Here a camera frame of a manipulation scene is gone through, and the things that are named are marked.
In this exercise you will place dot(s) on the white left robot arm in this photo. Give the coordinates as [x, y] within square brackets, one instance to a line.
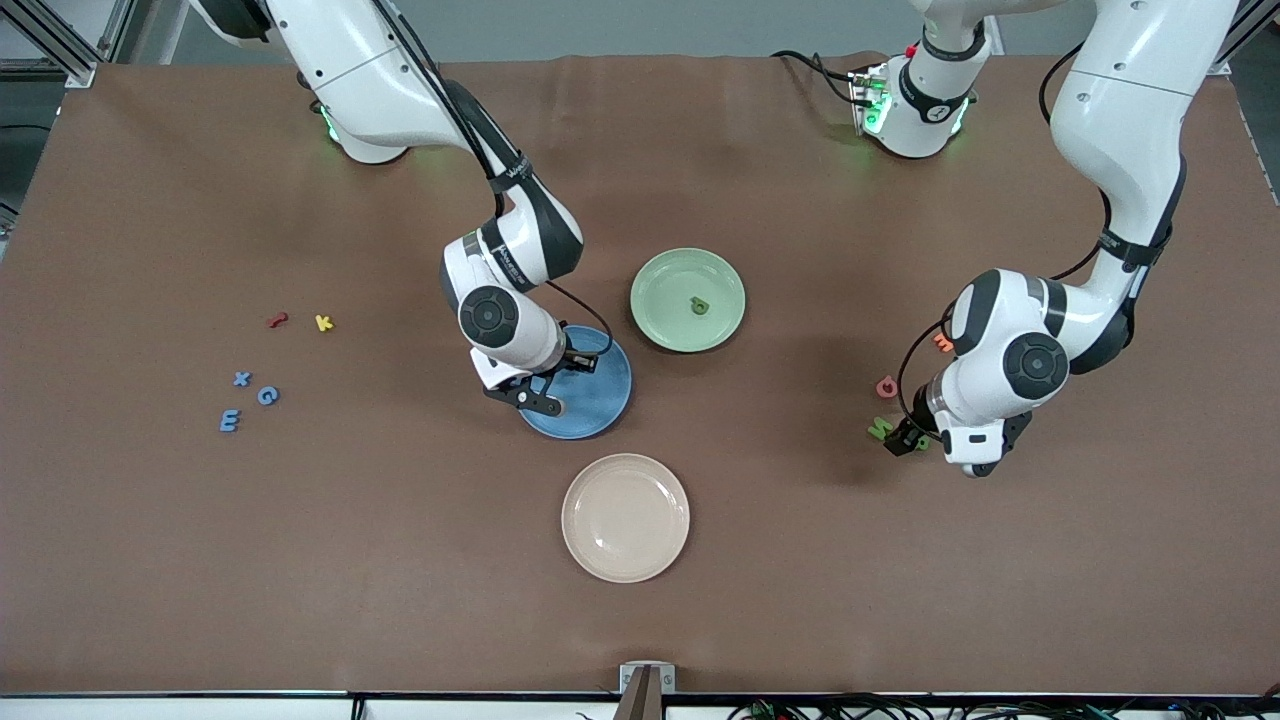
[1130, 120]

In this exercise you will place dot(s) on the aluminium frame profile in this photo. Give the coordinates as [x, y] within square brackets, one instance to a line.
[75, 65]
[1222, 65]

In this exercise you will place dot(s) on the blue foam letter G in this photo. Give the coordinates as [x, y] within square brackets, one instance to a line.
[260, 396]

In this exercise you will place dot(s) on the white table edge rail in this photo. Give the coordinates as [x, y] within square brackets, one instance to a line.
[200, 710]

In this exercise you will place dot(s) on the blue plate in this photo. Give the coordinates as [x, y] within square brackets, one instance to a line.
[600, 400]

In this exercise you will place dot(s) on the pink foam letter G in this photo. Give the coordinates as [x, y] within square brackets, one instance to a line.
[880, 388]

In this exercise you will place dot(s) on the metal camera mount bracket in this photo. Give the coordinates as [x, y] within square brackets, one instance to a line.
[630, 678]

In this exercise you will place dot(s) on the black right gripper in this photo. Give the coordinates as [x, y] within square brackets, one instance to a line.
[578, 361]

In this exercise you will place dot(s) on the brown table cloth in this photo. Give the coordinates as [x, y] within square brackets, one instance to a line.
[300, 560]

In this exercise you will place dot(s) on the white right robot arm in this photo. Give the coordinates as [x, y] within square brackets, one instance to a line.
[370, 70]

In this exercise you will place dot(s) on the green plate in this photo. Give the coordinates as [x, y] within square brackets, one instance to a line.
[655, 290]

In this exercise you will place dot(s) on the beige plate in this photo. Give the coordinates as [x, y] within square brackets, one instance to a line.
[625, 518]

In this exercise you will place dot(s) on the green foam letter N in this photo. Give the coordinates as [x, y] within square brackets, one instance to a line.
[878, 429]

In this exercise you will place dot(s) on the blue foam letter E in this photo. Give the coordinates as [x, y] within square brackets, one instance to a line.
[225, 421]

